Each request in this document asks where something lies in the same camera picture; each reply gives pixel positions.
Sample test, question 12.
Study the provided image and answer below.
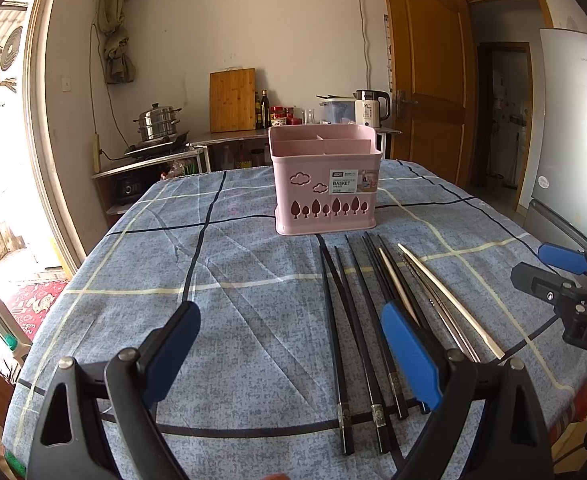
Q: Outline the steel chopstick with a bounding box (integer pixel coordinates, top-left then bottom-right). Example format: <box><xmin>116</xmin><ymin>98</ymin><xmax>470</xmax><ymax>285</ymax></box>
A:
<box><xmin>403</xmin><ymin>255</ymin><xmax>480</xmax><ymax>363</ymax></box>

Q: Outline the blue checked tablecloth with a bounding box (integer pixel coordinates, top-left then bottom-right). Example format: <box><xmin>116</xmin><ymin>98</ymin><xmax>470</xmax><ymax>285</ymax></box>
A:
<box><xmin>2</xmin><ymin>160</ymin><xmax>587</xmax><ymax>479</ymax></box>

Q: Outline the light wooden chopstick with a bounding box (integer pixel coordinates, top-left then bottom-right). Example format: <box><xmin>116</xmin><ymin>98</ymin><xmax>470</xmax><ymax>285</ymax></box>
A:
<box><xmin>378</xmin><ymin>247</ymin><xmax>418</xmax><ymax>321</ymax></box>
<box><xmin>397</xmin><ymin>244</ymin><xmax>505</xmax><ymax>359</ymax></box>

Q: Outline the low metal stove stand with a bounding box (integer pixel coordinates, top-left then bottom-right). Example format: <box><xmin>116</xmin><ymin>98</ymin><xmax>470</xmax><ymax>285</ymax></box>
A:
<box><xmin>92</xmin><ymin>145</ymin><xmax>211</xmax><ymax>220</ymax></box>

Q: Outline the steel steamer pot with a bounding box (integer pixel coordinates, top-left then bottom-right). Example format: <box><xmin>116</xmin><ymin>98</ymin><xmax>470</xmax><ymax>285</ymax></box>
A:
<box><xmin>135</xmin><ymin>103</ymin><xmax>180</xmax><ymax>142</ymax></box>

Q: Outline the red lidded jar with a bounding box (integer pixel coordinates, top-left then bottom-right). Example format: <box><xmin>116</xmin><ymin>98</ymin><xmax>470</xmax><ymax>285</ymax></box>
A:
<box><xmin>269</xmin><ymin>106</ymin><xmax>288</xmax><ymax>127</ymax></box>

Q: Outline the pink plastic utensil basket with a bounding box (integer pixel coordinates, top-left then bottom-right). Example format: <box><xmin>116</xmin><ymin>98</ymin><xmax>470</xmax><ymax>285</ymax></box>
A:
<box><xmin>269</xmin><ymin>150</ymin><xmax>382</xmax><ymax>236</ymax></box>

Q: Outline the black induction cooker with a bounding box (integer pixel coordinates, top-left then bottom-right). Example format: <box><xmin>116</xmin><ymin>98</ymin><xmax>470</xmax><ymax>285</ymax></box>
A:
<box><xmin>124</xmin><ymin>132</ymin><xmax>187</xmax><ymax>159</ymax></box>

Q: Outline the black chopstick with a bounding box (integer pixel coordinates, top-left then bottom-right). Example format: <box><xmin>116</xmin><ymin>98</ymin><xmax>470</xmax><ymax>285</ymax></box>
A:
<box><xmin>361</xmin><ymin>231</ymin><xmax>433</xmax><ymax>416</ymax></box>
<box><xmin>345</xmin><ymin>237</ymin><xmax>409</xmax><ymax>420</ymax></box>
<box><xmin>318</xmin><ymin>236</ymin><xmax>391</xmax><ymax>454</ymax></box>
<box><xmin>378</xmin><ymin>236</ymin><xmax>440</xmax><ymax>344</ymax></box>
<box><xmin>319</xmin><ymin>249</ymin><xmax>354</xmax><ymax>456</ymax></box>

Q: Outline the wooden cutting board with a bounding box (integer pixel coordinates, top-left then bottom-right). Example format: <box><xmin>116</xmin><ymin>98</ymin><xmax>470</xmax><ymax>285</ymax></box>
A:
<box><xmin>210</xmin><ymin>68</ymin><xmax>255</xmax><ymax>133</ymax></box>

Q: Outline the dark sauce bottle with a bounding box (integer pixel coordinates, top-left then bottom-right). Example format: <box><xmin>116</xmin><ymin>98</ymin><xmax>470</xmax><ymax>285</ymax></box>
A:
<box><xmin>260</xmin><ymin>90</ymin><xmax>272</xmax><ymax>129</ymax></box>

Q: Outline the wooden door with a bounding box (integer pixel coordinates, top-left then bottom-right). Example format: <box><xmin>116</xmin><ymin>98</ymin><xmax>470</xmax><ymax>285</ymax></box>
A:
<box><xmin>386</xmin><ymin>0</ymin><xmax>477</xmax><ymax>188</ymax></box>

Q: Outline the white electric kettle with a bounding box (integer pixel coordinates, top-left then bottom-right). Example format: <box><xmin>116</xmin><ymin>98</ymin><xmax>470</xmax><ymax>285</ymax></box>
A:
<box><xmin>354</xmin><ymin>89</ymin><xmax>391</xmax><ymax>128</ymax></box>

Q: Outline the metal kitchen shelf table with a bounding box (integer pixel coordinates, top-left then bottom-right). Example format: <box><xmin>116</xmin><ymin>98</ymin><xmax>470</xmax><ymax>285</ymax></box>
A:
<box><xmin>187</xmin><ymin>124</ymin><xmax>403</xmax><ymax>160</ymax></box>

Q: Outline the white refrigerator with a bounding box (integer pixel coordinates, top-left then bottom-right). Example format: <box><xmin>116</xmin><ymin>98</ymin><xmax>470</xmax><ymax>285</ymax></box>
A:
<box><xmin>525</xmin><ymin>28</ymin><xmax>587</xmax><ymax>248</ymax></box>

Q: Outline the green capped detergent bottle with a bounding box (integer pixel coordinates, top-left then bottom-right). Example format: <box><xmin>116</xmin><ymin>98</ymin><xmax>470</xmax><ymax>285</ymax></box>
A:
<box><xmin>2</xmin><ymin>334</ymin><xmax>31</xmax><ymax>363</ymax></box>

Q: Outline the red floor mat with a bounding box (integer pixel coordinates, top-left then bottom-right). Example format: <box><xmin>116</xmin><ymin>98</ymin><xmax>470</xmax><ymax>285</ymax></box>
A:
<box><xmin>8</xmin><ymin>280</ymin><xmax>69</xmax><ymax>340</ymax></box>

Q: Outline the clear plastic storage box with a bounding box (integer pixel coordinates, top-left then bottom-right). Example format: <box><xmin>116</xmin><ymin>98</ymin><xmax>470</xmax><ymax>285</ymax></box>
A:
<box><xmin>316</xmin><ymin>94</ymin><xmax>355</xmax><ymax>124</ymax></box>

